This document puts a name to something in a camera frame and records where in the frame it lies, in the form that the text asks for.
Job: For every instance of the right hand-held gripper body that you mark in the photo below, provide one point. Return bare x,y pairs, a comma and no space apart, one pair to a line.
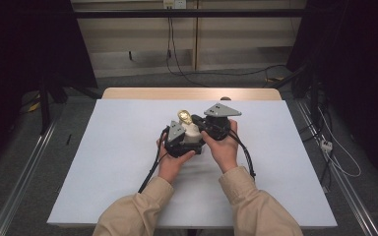
218,126

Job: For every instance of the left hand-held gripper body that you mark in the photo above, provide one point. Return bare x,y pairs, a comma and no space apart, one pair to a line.
175,144

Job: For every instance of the small gold object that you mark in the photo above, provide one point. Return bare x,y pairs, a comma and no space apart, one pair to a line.
190,131

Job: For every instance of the person's left hand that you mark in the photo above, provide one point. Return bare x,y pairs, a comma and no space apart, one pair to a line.
170,167

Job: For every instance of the person's right hand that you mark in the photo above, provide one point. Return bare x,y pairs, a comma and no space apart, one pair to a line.
224,152

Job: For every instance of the wooden table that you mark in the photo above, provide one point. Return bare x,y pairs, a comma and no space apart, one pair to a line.
190,93

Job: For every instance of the white table board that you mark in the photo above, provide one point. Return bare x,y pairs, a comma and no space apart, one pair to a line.
111,164

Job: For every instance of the black horizontal bar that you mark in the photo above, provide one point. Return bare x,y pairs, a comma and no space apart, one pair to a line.
242,13

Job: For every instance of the black curtain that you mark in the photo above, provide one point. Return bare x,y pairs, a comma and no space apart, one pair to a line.
19,65
357,65

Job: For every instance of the vertical wall strip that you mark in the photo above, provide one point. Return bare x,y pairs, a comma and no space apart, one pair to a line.
195,39

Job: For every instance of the white wall socket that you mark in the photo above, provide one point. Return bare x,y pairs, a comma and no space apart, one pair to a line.
174,3

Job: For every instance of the metal floor rail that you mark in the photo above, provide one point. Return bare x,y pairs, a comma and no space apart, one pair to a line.
23,177
344,183

